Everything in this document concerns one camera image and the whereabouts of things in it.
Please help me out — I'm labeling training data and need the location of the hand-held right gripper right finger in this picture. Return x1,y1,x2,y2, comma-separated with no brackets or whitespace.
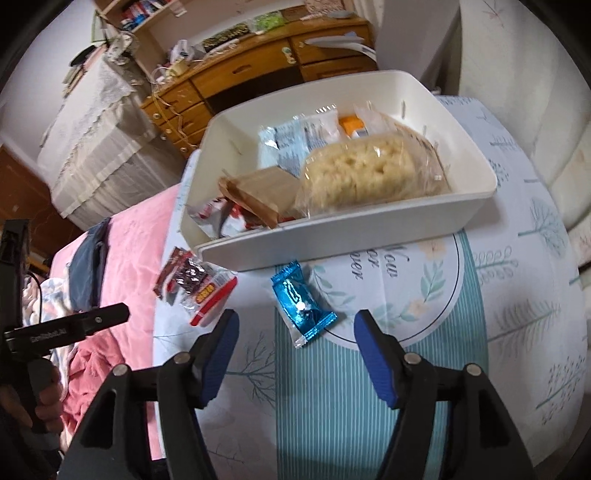
353,309,536,480

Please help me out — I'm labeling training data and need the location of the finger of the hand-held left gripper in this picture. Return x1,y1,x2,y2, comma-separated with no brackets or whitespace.
78,303,131,343

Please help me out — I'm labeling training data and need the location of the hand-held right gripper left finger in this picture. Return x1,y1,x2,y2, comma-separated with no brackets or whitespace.
69,309,241,480

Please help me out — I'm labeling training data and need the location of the blue foil candy packet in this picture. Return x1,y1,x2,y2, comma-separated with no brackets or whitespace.
270,261,339,349

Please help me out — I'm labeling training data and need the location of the white plastic bin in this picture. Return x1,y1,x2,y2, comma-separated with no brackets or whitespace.
179,69,498,273

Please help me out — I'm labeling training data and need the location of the puffed rice cake packet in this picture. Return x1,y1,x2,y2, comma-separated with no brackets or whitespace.
294,113,452,219

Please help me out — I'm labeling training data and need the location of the person's left hand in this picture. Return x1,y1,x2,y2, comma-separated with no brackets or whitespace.
0,364,64,433

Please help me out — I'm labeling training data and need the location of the dark blue garment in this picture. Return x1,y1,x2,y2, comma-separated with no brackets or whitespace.
68,217,115,311

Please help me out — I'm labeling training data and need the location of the red and white snack packet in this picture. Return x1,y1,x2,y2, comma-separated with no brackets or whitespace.
188,271,239,327

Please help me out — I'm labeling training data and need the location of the pink blanket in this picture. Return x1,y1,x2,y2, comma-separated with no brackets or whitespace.
28,185,197,462

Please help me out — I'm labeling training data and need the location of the dark red snack packet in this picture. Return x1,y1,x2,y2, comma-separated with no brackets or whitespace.
154,247,208,303

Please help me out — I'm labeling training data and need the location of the crumpled red white packet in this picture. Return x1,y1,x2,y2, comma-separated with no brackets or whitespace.
188,196,296,239

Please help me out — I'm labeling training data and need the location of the brown wooden door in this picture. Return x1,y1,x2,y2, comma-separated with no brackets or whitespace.
0,143,61,223

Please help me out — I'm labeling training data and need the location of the lace cloth covered piano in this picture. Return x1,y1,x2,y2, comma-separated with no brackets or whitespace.
36,58,186,232

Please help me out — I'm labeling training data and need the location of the brown paper packet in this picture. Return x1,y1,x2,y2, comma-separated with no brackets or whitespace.
218,166,304,230

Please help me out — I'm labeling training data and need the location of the white and blue snack packet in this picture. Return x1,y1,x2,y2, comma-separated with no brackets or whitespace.
300,105,341,154
257,121,308,179

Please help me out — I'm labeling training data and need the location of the flat orange packet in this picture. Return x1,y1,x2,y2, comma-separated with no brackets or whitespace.
339,115,371,140

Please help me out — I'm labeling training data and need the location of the stack of books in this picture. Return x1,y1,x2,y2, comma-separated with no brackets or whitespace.
61,48,105,89

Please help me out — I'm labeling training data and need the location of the black hat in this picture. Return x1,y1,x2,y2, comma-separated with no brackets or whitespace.
71,44,101,64

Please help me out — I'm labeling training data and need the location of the floral fabric bag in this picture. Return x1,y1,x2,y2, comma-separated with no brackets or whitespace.
104,32,140,66

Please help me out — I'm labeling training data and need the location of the white plastic bag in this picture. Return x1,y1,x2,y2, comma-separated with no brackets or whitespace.
170,39,205,64

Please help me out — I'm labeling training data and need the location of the wooden desk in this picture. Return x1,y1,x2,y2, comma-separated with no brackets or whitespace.
140,13,378,154

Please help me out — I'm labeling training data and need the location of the dark patterned tin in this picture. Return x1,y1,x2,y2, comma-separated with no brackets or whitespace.
202,27,251,51

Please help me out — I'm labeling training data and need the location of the white leaf print curtain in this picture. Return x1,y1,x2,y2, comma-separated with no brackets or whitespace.
455,0,591,287

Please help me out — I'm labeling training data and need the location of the wooden bookshelf hutch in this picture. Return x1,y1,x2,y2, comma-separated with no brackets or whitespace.
95,0,352,35

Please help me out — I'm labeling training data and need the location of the row of shelf books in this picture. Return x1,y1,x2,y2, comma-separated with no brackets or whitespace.
121,0,178,21

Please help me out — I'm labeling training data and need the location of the grey office chair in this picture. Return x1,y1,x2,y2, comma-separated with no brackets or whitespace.
302,0,463,93

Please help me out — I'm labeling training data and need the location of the green box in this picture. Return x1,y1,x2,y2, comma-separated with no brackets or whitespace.
252,11,283,32

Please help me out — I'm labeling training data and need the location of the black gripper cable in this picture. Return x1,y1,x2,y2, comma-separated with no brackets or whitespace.
24,271,48,326

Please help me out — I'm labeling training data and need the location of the white charging cable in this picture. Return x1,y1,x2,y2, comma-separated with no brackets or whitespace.
150,65,195,148

